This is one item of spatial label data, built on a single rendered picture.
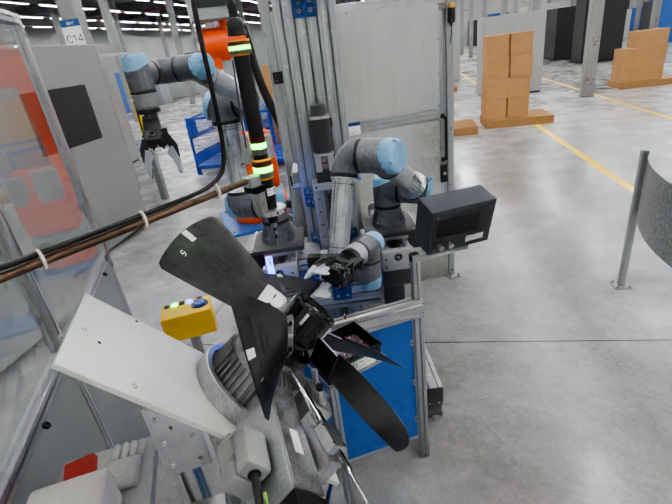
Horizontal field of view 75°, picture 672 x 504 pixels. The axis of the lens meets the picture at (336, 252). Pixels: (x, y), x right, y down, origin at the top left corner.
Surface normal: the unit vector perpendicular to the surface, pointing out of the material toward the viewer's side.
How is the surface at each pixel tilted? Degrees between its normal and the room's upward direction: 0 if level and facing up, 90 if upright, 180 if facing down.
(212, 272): 53
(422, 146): 90
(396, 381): 90
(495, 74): 90
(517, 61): 90
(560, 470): 0
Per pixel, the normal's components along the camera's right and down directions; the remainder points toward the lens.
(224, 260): 0.54, -0.48
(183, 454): 0.30, 0.37
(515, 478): -0.12, -0.90
